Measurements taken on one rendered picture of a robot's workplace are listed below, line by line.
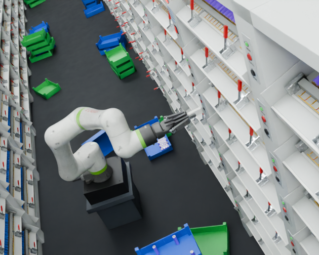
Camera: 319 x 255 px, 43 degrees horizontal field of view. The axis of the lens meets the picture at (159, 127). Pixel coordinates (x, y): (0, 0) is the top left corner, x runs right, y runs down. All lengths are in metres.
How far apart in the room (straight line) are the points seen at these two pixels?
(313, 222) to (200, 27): 0.69
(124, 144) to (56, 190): 1.71
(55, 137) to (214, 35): 1.10
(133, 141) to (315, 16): 1.17
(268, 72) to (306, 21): 0.20
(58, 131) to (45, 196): 1.38
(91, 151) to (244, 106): 1.38
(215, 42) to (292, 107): 0.41
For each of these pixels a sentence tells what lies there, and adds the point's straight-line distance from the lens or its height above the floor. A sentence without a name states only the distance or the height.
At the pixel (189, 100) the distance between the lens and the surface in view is 2.37.
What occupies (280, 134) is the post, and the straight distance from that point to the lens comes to 1.05.
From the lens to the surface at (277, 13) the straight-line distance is 0.81.
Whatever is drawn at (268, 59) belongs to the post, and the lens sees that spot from 0.92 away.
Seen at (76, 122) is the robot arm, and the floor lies 0.98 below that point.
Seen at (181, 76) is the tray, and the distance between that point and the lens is 2.25.
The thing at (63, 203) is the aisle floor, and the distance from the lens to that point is 3.27.
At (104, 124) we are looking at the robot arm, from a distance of 1.77.
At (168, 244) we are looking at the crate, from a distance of 2.22.
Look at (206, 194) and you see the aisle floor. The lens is 2.78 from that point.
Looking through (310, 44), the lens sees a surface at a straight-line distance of 0.70.
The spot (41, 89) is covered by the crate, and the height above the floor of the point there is 0.00.
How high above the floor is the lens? 2.06
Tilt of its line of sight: 37 degrees down
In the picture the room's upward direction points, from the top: 24 degrees counter-clockwise
